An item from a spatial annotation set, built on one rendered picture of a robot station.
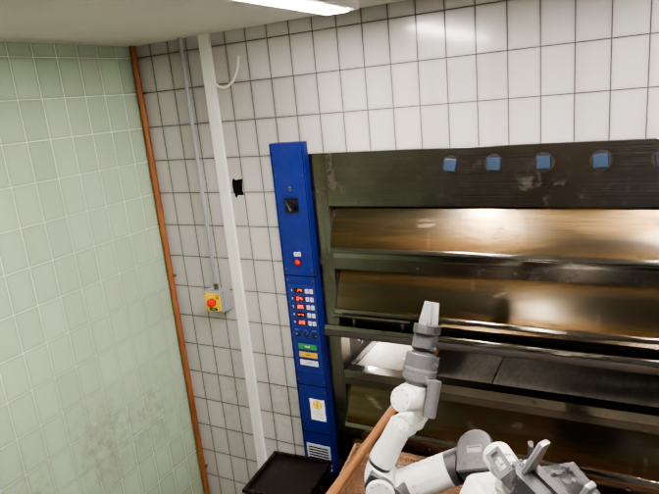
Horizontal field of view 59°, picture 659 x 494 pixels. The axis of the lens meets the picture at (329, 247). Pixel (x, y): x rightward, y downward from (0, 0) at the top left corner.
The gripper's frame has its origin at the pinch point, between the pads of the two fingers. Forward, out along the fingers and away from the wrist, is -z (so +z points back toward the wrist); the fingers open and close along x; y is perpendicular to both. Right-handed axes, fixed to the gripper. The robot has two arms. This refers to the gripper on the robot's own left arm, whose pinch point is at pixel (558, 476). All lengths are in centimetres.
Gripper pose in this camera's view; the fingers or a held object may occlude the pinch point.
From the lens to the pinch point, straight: 100.3
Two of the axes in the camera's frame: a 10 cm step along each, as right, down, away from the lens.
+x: -5.6, -5.1, 6.5
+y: 7.9, -1.0, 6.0
